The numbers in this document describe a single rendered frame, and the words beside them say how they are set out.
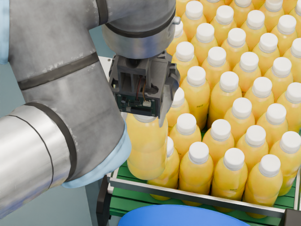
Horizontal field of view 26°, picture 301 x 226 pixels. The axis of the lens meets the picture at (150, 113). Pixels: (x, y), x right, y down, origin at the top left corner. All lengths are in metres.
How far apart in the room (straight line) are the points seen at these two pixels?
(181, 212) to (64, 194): 1.43
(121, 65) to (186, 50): 0.65
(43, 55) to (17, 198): 0.15
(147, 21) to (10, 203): 0.26
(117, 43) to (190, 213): 0.41
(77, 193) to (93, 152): 1.81
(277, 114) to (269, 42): 0.19
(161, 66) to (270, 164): 0.50
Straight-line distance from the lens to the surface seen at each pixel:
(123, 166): 1.50
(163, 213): 1.09
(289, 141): 1.33
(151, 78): 0.85
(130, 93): 0.83
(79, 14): 0.67
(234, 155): 1.30
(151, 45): 0.76
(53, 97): 0.66
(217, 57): 1.43
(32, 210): 2.47
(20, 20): 0.66
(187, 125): 1.32
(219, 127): 1.33
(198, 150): 1.30
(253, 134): 1.33
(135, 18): 0.72
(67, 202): 2.47
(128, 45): 0.76
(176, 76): 0.90
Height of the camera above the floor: 2.22
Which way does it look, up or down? 57 degrees down
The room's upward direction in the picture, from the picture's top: straight up
